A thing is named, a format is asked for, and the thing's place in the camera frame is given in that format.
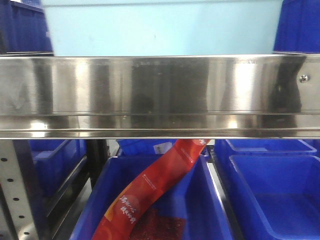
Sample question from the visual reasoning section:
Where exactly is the light blue bin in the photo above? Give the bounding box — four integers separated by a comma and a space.
41, 0, 282, 56

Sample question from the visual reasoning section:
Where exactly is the dark blue bin behind middle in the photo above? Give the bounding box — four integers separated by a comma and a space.
117, 138, 210, 158

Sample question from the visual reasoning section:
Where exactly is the dark blue bin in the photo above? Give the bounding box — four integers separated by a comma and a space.
28, 139, 87, 197
117, 138, 210, 158
214, 139, 317, 156
228, 155, 320, 240
70, 155, 234, 240

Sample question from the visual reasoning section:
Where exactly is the dark blue bin lower middle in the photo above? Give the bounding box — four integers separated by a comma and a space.
70, 155, 234, 240

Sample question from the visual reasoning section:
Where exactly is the red snack package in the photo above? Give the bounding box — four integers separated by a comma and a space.
92, 139, 209, 240

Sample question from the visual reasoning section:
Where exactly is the dark blue bin behind right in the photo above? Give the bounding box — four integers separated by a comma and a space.
214, 139, 317, 156

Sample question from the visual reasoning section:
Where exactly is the dark blue bin lower left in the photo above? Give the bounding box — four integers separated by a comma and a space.
28, 139, 87, 197

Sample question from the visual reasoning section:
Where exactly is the dark blue bin lower right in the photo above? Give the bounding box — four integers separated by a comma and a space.
228, 155, 320, 240

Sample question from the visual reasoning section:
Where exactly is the dark blue crate upper left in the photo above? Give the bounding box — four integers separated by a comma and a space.
0, 0, 53, 54

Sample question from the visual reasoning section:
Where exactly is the dark blue crate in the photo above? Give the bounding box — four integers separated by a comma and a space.
0, 0, 53, 54
273, 0, 320, 54

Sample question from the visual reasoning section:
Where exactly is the dark blue crate upper right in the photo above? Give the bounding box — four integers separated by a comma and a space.
273, 0, 320, 54

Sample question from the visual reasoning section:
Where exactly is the stainless steel shelf front rail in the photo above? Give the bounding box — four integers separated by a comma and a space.
0, 53, 320, 139

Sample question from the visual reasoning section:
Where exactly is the perforated metal shelf post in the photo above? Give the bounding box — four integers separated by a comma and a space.
0, 140, 39, 240

